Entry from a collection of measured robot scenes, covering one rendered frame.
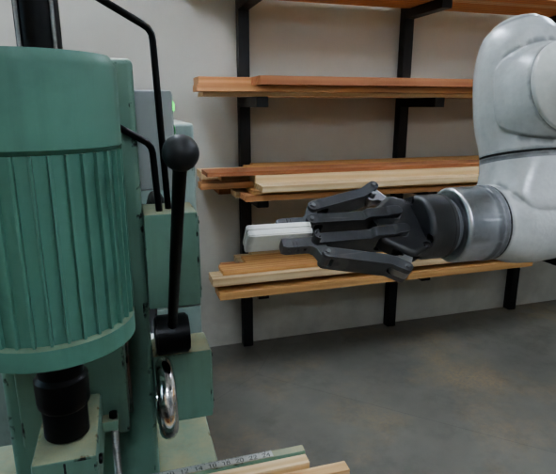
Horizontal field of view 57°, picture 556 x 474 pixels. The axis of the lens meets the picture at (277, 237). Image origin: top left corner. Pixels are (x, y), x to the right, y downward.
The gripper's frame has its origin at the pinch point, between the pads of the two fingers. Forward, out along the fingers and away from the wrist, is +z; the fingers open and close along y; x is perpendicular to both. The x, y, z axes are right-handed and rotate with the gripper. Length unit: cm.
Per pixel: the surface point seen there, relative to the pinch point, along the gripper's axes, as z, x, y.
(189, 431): 6, -68, 0
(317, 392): -73, -211, 47
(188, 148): 9.4, 9.5, 3.8
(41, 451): 26.4, -23.2, -11.6
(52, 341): 23.0, -6.8, -5.9
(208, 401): 4.6, -40.7, -3.1
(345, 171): -94, -138, 136
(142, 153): 12.3, -18.2, 31.2
